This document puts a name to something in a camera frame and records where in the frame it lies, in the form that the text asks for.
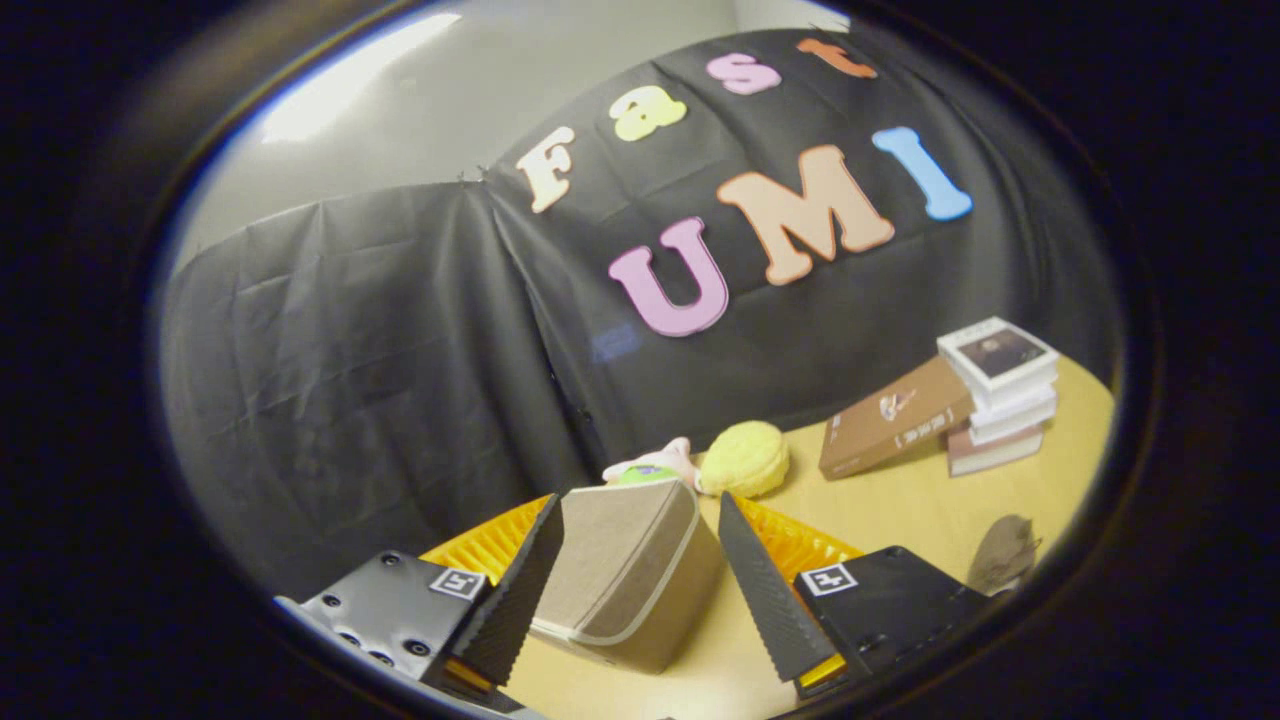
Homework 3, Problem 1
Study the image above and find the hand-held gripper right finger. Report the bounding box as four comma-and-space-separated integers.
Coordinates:
718, 491, 993, 703

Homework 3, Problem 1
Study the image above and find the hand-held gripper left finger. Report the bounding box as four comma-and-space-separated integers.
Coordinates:
272, 492, 566, 719

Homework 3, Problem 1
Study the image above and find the beige fabric storage box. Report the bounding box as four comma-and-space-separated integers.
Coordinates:
528, 478, 726, 674

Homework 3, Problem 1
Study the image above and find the brown fuzzy slipper shoe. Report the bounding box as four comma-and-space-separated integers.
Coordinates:
967, 514, 1042, 597

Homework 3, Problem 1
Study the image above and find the yellow round plush cushion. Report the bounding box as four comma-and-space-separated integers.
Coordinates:
697, 420, 791, 499

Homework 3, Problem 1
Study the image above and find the pink and green plush toy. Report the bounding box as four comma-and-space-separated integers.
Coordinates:
603, 437, 701, 488

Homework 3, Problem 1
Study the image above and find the brown book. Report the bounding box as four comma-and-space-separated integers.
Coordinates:
818, 355, 976, 482

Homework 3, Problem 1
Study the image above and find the maroon book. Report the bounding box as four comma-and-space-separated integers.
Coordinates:
946, 425, 1045, 478

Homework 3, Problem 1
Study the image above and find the plain white book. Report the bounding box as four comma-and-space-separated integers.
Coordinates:
968, 402, 1057, 446
968, 380, 1059, 417

